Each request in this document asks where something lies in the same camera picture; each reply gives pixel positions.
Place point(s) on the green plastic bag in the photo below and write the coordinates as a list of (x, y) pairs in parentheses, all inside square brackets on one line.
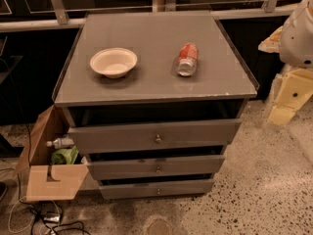
[(64, 156)]

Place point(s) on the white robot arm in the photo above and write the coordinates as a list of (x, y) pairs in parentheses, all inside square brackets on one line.
[(293, 41)]

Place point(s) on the clear plastic bottle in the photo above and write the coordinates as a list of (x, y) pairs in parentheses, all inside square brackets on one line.
[(60, 143)]

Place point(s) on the grey drawer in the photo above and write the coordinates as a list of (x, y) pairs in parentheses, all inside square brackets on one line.
[(154, 136), (155, 167), (156, 189)]

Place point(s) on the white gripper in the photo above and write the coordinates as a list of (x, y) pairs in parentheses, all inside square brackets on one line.
[(297, 41)]

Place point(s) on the grey bottom drawer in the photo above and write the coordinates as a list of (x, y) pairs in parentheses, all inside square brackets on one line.
[(156, 189)]

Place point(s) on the red soda can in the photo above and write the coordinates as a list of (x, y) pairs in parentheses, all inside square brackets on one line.
[(187, 60)]

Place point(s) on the white paper bowl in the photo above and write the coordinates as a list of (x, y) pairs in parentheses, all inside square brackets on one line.
[(113, 62)]

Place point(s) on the brown cardboard box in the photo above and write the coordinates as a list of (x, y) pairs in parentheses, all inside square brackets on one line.
[(48, 182)]

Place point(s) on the grey middle drawer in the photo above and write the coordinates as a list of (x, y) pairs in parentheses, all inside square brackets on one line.
[(155, 167)]

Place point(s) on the grey drawer cabinet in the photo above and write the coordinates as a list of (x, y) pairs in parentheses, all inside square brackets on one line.
[(153, 91)]

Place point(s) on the grey top drawer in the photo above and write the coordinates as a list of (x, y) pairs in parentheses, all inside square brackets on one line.
[(154, 136)]

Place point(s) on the metal window rail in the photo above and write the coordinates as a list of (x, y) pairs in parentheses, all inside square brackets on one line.
[(27, 15)]

